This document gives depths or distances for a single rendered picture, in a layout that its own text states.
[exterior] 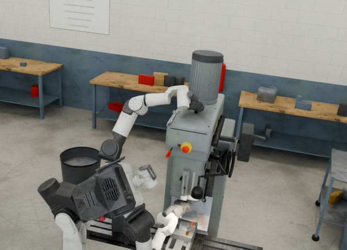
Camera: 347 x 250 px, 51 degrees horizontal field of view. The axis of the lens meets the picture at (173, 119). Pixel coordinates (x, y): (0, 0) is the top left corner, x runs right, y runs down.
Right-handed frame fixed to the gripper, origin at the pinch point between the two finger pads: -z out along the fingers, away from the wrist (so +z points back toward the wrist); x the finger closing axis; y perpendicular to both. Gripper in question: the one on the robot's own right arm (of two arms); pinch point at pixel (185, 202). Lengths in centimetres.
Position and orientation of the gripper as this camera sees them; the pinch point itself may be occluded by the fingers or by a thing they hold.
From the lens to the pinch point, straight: 250.2
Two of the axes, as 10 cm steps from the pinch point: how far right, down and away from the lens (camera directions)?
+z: -5.1, 2.7, -8.2
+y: -0.9, 9.3, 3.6
